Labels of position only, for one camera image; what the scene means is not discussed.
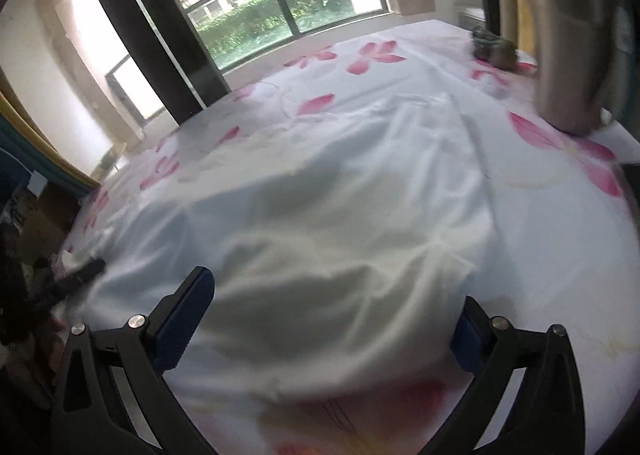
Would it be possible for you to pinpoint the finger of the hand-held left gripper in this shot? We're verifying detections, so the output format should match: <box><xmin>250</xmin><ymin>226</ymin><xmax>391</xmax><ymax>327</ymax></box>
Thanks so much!
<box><xmin>47</xmin><ymin>257</ymin><xmax>107</xmax><ymax>294</ymax></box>

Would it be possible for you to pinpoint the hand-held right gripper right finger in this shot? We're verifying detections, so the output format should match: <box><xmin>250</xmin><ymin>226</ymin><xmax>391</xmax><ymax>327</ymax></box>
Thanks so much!
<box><xmin>420</xmin><ymin>296</ymin><xmax>586</xmax><ymax>455</ymax></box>

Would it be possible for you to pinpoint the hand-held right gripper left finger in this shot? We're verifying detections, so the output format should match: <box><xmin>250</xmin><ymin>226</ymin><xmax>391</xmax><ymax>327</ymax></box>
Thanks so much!
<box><xmin>50</xmin><ymin>266</ymin><xmax>216</xmax><ymax>455</ymax></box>

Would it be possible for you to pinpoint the white hooded jacket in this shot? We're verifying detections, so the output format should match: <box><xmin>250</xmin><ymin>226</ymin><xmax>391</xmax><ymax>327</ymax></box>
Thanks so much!
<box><xmin>75</xmin><ymin>92</ymin><xmax>496</xmax><ymax>406</ymax></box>

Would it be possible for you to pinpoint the large cardboard box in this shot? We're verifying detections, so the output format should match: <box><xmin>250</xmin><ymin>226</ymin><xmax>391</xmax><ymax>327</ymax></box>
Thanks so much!
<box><xmin>20</xmin><ymin>180</ymin><xmax>84</xmax><ymax>266</ymax></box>

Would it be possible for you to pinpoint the blue curtain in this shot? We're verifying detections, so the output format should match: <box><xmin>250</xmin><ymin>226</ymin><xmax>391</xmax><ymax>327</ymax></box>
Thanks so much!
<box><xmin>0</xmin><ymin>115</ymin><xmax>91</xmax><ymax>196</ymax></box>

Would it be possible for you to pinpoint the pink floral bed sheet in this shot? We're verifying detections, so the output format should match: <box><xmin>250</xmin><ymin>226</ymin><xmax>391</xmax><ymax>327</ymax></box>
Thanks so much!
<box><xmin>60</xmin><ymin>20</ymin><xmax>640</xmax><ymax>455</ymax></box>

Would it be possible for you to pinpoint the small dark object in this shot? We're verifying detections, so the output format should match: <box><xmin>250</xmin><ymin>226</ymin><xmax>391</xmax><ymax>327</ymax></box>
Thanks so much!
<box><xmin>471</xmin><ymin>26</ymin><xmax>517</xmax><ymax>70</ymax></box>

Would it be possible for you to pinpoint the steel thermos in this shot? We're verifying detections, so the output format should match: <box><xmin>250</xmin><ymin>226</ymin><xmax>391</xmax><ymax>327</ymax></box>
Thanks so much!
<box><xmin>507</xmin><ymin>0</ymin><xmax>624</xmax><ymax>136</ymax></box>

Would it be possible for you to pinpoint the dark balcony railing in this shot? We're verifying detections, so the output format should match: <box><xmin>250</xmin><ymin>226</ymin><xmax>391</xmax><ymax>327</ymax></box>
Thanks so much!
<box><xmin>105</xmin><ymin>0</ymin><xmax>398</xmax><ymax>124</ymax></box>

